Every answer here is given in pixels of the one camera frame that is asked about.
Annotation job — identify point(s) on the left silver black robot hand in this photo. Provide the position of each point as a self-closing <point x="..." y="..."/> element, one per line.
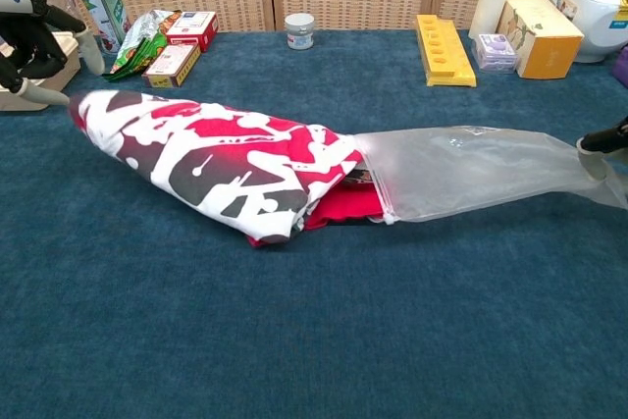
<point x="24" y="31"/>

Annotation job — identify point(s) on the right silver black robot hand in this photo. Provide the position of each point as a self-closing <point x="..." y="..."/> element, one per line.
<point x="593" y="159"/>

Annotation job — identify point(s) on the clear plastic zip bag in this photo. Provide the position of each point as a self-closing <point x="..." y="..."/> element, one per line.
<point x="466" y="169"/>

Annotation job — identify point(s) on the red white black garment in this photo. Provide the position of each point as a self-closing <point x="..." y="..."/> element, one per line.
<point x="221" y="144"/>

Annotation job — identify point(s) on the green snack packet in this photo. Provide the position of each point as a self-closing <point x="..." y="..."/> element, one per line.
<point x="137" y="53"/>

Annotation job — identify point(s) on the white printed food package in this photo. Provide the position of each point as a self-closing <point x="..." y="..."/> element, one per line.
<point x="147" y="21"/>

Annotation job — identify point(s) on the beige lunch box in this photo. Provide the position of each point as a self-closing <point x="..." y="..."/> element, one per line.
<point x="71" y="70"/>

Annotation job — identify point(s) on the white green canister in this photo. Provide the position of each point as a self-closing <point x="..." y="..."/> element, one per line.
<point x="105" y="7"/>

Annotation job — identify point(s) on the dark purple object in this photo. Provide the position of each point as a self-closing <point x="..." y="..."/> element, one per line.
<point x="622" y="63"/>

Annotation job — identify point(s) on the yellow beige tissue box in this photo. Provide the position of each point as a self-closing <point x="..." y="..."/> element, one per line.
<point x="544" y="46"/>

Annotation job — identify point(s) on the purple packet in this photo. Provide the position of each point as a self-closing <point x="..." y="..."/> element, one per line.
<point x="495" y="51"/>

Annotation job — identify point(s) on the pink yellow carton box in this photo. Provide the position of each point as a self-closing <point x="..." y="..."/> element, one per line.
<point x="172" y="63"/>

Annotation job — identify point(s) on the white rice cooker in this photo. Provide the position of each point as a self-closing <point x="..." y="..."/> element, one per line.
<point x="593" y="2"/>

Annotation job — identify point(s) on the red white carton box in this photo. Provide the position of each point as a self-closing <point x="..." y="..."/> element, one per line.
<point x="193" y="26"/>

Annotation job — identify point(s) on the yellow block with holes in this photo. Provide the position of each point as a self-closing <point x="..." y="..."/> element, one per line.
<point x="444" y="53"/>

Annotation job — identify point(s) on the white paper roll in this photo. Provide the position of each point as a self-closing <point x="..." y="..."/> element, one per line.
<point x="488" y="7"/>

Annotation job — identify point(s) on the small white jar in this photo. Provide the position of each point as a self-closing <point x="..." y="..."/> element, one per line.
<point x="299" y="31"/>

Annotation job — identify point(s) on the blue table carpet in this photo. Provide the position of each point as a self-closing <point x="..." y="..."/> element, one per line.
<point x="196" y="316"/>

